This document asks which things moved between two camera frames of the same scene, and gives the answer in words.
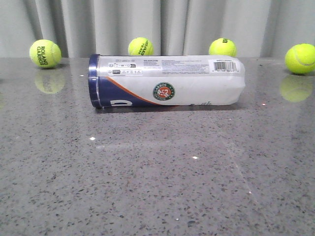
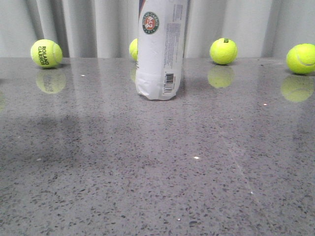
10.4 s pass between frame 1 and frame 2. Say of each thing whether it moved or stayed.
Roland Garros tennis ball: stayed
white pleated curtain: stayed
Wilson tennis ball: stayed
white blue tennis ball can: moved
